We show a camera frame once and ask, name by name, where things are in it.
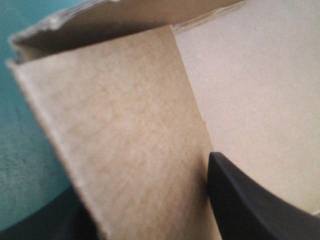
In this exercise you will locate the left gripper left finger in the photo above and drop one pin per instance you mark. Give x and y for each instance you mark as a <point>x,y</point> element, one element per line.
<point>50,220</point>

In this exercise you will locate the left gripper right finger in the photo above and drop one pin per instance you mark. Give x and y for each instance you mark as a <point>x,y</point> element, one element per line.
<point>250,207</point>

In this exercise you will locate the brown cardboard box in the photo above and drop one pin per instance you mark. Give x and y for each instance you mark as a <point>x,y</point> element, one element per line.
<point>130,120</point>

